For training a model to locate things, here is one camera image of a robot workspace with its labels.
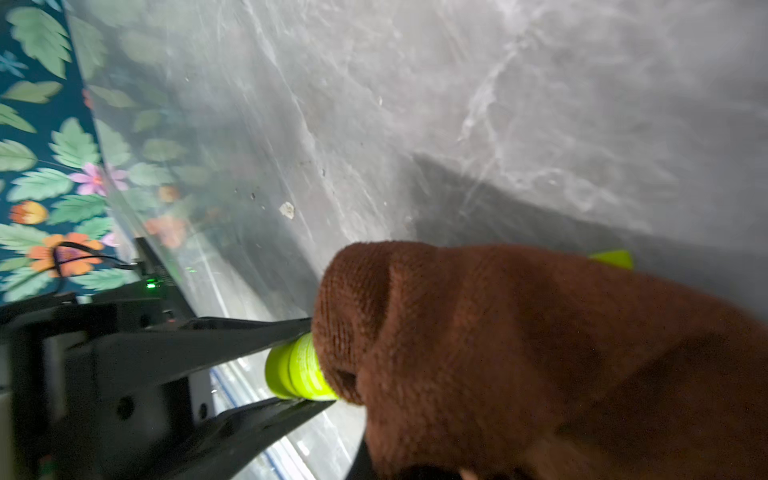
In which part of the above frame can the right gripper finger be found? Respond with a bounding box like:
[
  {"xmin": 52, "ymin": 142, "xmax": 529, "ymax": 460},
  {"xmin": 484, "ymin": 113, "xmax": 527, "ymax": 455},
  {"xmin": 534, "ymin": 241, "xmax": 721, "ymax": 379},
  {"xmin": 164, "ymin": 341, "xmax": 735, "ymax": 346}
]
[{"xmin": 345, "ymin": 439, "xmax": 375, "ymax": 480}]

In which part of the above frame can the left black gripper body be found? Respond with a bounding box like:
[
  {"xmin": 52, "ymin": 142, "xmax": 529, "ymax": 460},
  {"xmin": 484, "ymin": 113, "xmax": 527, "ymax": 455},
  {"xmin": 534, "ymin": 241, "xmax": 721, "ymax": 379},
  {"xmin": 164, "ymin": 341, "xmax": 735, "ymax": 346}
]
[{"xmin": 1, "ymin": 296, "xmax": 214, "ymax": 479}]

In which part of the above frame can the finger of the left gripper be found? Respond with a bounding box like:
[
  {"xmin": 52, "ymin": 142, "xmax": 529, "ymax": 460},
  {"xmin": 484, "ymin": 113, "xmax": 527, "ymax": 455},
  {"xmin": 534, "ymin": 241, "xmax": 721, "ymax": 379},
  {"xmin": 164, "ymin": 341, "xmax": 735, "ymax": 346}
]
[
  {"xmin": 143, "ymin": 398, "xmax": 332, "ymax": 480},
  {"xmin": 65, "ymin": 317, "xmax": 311, "ymax": 408}
]

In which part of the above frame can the green toothpaste tube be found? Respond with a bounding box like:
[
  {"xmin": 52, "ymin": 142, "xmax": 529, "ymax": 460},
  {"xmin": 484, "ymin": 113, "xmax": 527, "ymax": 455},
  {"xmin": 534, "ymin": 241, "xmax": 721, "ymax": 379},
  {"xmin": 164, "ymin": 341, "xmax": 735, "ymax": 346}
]
[{"xmin": 264, "ymin": 249, "xmax": 635, "ymax": 402}]

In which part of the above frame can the brown cloth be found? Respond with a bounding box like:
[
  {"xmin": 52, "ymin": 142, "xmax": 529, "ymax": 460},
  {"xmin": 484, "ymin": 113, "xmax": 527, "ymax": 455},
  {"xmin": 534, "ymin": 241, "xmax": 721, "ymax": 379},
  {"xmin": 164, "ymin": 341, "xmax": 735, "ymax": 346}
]
[{"xmin": 312, "ymin": 242, "xmax": 767, "ymax": 479}]

